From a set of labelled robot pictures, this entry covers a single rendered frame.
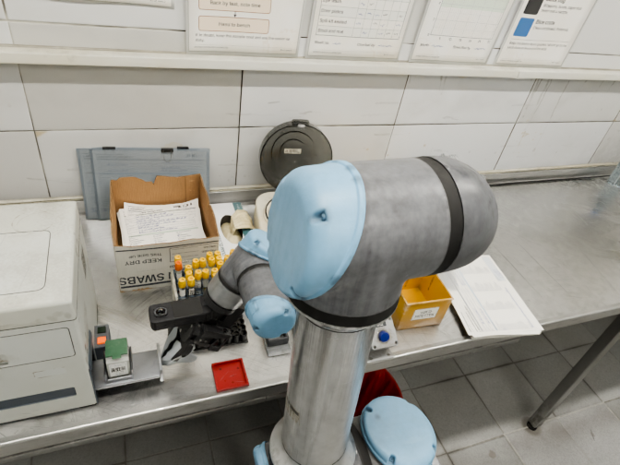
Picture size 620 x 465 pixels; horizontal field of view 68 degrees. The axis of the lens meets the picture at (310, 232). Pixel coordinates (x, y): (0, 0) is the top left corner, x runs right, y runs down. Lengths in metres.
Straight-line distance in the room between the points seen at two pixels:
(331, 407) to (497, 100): 1.42
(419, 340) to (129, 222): 0.82
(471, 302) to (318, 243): 1.03
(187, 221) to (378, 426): 0.82
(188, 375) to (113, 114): 0.69
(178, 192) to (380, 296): 1.03
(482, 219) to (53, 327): 0.67
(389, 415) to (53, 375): 0.58
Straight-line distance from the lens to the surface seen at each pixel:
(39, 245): 0.91
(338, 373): 0.49
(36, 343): 0.88
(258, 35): 1.28
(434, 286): 1.26
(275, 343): 1.08
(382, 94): 1.50
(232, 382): 1.04
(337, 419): 0.56
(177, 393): 1.03
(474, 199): 0.43
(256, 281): 0.77
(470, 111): 1.73
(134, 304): 1.19
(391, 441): 0.71
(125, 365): 0.98
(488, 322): 1.32
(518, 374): 2.54
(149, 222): 1.31
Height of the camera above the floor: 1.75
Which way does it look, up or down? 38 degrees down
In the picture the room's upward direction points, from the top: 11 degrees clockwise
